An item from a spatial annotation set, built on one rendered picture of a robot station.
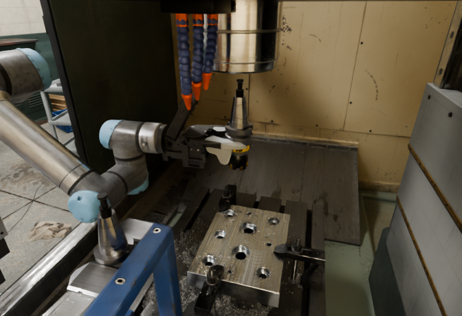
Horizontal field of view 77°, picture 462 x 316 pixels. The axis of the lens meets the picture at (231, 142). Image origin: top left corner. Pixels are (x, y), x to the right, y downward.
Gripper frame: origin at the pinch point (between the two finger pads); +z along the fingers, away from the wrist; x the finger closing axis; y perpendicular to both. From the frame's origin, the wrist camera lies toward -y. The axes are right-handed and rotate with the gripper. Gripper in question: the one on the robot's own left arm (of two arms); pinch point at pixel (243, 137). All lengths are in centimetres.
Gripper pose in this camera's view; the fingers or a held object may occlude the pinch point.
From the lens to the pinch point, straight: 65.4
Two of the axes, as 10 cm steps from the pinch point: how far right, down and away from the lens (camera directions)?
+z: 9.8, 0.9, -2.0
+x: -2.2, 4.2, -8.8
